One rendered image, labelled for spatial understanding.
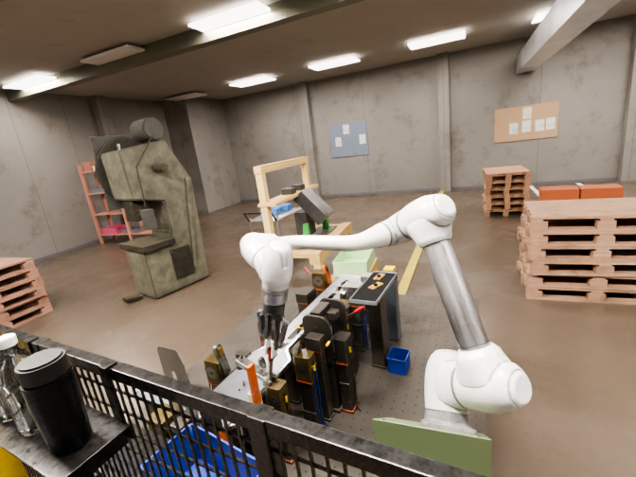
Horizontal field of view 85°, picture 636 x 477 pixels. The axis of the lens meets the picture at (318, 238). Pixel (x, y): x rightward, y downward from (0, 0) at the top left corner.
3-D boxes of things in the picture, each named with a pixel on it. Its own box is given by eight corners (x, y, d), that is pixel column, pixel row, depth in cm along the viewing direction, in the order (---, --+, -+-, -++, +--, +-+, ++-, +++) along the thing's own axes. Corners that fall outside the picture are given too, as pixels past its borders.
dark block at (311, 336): (321, 410, 162) (309, 331, 150) (335, 415, 158) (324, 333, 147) (316, 418, 157) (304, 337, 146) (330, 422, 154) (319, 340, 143)
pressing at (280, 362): (337, 274, 244) (336, 273, 244) (366, 277, 234) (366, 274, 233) (185, 415, 129) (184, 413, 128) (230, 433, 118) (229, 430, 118)
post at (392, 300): (390, 332, 217) (384, 268, 205) (401, 334, 213) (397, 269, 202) (386, 339, 211) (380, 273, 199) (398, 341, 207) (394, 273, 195)
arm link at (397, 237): (369, 224, 143) (388, 212, 131) (400, 215, 152) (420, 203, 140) (381, 254, 141) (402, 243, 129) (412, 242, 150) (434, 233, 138)
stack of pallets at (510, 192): (531, 216, 679) (533, 170, 656) (485, 217, 712) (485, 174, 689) (521, 203, 787) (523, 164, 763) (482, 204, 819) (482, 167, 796)
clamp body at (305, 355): (310, 418, 158) (299, 347, 148) (331, 425, 153) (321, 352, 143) (303, 429, 153) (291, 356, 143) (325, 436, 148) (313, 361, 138)
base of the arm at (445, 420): (469, 431, 134) (468, 415, 137) (477, 435, 115) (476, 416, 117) (420, 422, 140) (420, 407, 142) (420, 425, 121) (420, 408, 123)
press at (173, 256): (162, 309, 466) (108, 113, 398) (107, 302, 515) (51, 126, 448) (223, 273, 577) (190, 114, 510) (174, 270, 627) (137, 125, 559)
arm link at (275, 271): (297, 289, 115) (278, 272, 125) (301, 247, 109) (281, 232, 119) (268, 296, 109) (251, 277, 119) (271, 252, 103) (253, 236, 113)
